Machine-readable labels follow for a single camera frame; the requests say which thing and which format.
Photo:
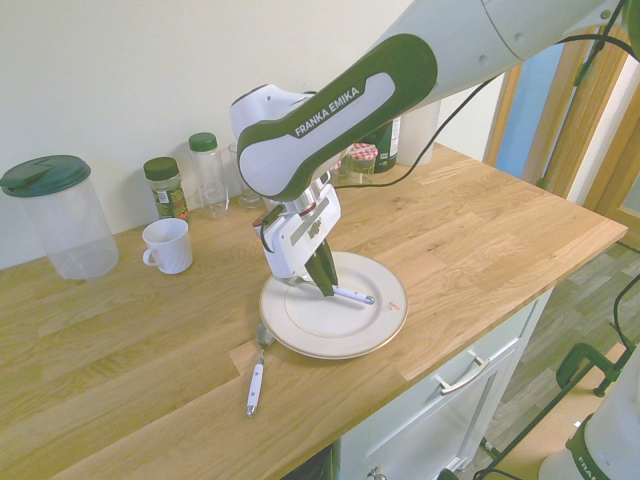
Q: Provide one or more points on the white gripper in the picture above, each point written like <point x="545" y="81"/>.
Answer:
<point x="295" y="240"/>

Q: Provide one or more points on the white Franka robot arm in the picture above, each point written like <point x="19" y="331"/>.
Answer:
<point x="320" y="135"/>

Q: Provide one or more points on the white plate with gold rim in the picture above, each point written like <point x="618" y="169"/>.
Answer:
<point x="325" y="325"/>

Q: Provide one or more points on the clear drinking glass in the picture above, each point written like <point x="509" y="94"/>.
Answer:
<point x="247" y="195"/>

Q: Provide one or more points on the jar with red checked lid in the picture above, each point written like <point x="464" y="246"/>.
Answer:
<point x="361" y="165"/>

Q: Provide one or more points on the dark green tin can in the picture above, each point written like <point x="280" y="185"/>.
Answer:
<point x="387" y="147"/>

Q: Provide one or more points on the clear bottle with green lid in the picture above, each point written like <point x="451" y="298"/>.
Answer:
<point x="210" y="175"/>

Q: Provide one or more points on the white ceramic mug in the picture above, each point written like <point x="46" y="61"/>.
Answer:
<point x="170" y="247"/>

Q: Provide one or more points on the white cylindrical container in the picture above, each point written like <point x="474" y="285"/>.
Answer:
<point x="420" y="135"/>

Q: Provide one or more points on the spice jar with green lid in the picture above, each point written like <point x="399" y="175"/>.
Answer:
<point x="167" y="192"/>

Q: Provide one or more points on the pale blue kitchen cabinet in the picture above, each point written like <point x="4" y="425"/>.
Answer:
<point x="450" y="415"/>

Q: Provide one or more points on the silver cabinet knob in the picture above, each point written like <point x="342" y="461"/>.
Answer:
<point x="376" y="472"/>

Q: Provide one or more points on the clear pitcher with green lid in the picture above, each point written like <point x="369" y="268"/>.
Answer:
<point x="70" y="225"/>

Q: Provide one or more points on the green metal clamp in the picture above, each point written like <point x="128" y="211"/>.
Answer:
<point x="582" y="357"/>

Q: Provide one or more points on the wooden door frame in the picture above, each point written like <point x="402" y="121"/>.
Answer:
<point x="565" y="115"/>

